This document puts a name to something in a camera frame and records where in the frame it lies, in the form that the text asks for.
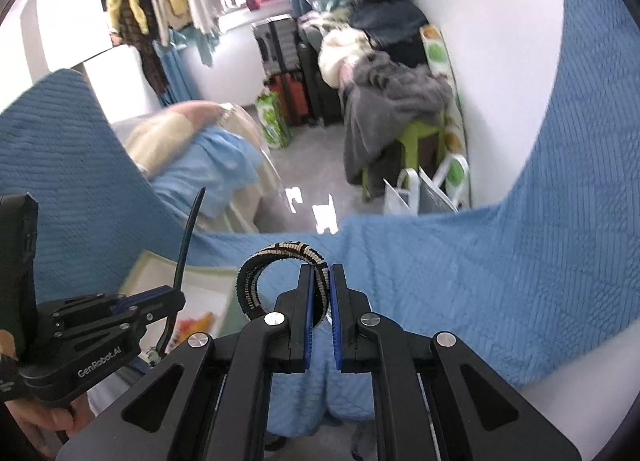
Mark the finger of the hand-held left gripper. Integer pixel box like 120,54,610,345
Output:
51,285,187,326
51,311,154,343

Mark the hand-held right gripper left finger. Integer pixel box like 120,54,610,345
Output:
55,263,317,461

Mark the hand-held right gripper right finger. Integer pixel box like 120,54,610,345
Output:
330,263,584,461

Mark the green cardboard box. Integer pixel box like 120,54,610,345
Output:
120,250,242,343

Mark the black hair stick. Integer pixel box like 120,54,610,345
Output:
156,186,207,357

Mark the black white beaded bracelet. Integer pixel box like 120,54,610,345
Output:
235,241,333,328

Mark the person's left hand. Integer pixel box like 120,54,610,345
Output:
4,388,97,459

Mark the light blue blanket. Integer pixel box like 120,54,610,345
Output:
150,128,262,220

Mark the white tote bag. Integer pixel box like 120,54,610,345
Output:
382,153,472,218

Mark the blue covered chair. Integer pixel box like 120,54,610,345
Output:
0,68,346,434

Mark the cream quilt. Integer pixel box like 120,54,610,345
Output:
122,101,282,235

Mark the blue textured cloth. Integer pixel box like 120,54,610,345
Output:
325,0,640,423

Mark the low white cabinet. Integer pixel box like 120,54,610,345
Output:
82,46,167,118

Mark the green shopping bag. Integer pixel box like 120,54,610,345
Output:
256,90,294,152

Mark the green plastic stool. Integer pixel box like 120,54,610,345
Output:
362,118,449,202

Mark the blue curtain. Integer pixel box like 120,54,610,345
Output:
152,41,199,108

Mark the grey blanket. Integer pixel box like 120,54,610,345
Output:
342,51,454,188

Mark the red suitcase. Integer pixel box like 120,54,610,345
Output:
265,72,312,128

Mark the black suitcase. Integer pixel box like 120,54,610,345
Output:
297,38,347,128

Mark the grey hard suitcase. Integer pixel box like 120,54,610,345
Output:
251,16,301,82

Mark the white fluffy coat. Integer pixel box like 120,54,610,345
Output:
318,28,372,88

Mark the tall white cabinet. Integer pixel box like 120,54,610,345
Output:
20,0,114,78

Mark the fruit print mat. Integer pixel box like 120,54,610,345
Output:
419,25,474,212

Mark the pile of clothes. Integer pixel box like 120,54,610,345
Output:
297,0,432,72

